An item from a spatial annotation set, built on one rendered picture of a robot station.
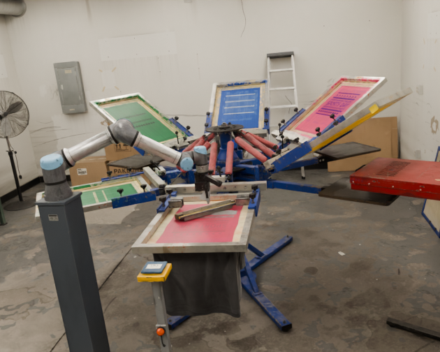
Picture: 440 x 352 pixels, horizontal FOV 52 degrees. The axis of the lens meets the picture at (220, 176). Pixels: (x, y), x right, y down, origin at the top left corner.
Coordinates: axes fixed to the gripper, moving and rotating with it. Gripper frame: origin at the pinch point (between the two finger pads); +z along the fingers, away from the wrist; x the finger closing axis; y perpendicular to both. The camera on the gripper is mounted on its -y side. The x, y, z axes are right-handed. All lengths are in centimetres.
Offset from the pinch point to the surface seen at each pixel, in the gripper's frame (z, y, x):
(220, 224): 4.3, -10.8, 26.3
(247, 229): 1, -28, 42
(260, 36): -101, -9, -412
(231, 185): -3.6, -11.5, -20.9
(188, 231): 4.3, 5.5, 35.0
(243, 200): -1.0, -21.7, 2.7
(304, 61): -60, -70, -412
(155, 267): 3, 11, 80
